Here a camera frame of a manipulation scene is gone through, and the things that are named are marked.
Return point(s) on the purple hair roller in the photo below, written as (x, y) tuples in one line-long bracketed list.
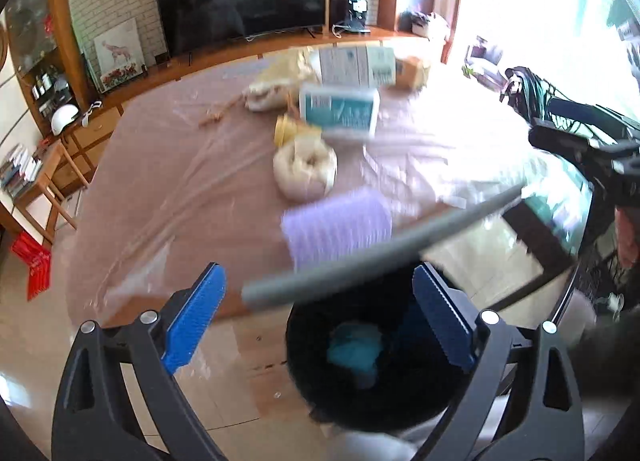
[(336, 226)]

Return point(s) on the white teal floss box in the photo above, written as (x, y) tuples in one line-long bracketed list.
[(340, 111)]

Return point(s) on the black trash bin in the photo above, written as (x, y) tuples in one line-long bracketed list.
[(415, 379)]

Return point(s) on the beige drawstring pouch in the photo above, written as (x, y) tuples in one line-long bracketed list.
[(276, 87)]

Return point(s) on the stack of books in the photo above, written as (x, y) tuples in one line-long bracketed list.
[(19, 170)]

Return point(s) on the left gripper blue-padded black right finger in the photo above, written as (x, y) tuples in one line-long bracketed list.
[(542, 419)]

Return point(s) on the beige paper towel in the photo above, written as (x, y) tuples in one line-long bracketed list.
[(305, 169)]

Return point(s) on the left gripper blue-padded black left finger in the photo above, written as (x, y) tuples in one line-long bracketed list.
[(93, 415)]

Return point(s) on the teal trash in bin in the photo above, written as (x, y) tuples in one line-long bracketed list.
[(355, 347)]

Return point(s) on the white round helmet lamp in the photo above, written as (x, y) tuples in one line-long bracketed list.
[(62, 117)]

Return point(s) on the black coffee machine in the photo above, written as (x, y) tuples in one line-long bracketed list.
[(356, 19)]

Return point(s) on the wooden tv cabinet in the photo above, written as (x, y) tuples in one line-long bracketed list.
[(178, 67)]

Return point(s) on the red plastic basket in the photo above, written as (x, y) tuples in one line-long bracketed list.
[(38, 261)]

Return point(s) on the white printed carton box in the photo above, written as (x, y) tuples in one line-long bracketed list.
[(368, 67)]

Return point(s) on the wooden side stool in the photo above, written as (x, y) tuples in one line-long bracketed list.
[(43, 185)]

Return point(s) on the yellow small cup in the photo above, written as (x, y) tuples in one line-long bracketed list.
[(287, 128)]

